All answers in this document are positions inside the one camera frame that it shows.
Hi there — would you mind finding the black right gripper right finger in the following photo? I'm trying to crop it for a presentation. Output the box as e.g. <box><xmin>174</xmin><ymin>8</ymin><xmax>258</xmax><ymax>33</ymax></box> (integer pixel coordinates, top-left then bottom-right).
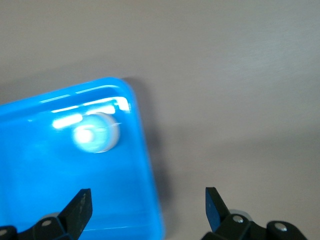
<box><xmin>201</xmin><ymin>186</ymin><xmax>308</xmax><ymax>240</ymax></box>

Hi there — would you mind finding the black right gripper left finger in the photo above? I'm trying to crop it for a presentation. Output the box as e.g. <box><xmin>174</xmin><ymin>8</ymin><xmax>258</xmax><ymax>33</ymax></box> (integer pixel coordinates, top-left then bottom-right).
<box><xmin>0</xmin><ymin>188</ymin><xmax>93</xmax><ymax>240</ymax></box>

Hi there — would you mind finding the light blue bell scratched dome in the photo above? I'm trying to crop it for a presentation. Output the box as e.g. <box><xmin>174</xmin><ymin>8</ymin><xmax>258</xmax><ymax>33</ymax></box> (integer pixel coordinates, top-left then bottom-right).
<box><xmin>72</xmin><ymin>112</ymin><xmax>121</xmax><ymax>154</ymax></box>

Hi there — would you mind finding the blue plastic tray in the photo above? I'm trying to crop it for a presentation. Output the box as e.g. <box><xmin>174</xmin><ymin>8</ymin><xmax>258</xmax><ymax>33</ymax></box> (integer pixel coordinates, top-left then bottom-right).
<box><xmin>0</xmin><ymin>76</ymin><xmax>166</xmax><ymax>240</ymax></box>

